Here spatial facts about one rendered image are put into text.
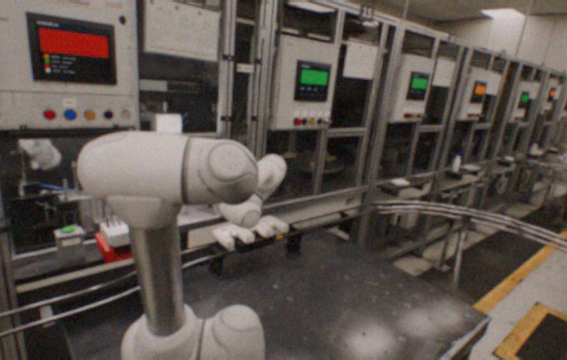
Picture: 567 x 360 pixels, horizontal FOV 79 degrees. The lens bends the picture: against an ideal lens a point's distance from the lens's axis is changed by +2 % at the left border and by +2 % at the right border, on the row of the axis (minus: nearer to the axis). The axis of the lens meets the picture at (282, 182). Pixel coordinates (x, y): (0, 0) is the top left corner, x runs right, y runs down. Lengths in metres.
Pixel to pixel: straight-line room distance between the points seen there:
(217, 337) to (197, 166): 0.57
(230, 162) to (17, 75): 0.93
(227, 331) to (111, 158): 0.59
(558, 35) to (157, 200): 8.98
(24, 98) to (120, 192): 0.79
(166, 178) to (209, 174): 0.08
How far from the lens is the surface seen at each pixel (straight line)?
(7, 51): 1.39
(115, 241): 1.40
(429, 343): 1.58
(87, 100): 1.42
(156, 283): 0.85
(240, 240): 1.70
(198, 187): 0.62
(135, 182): 0.64
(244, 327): 1.03
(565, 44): 9.21
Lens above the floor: 1.62
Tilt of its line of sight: 17 degrees down
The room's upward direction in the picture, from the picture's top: 6 degrees clockwise
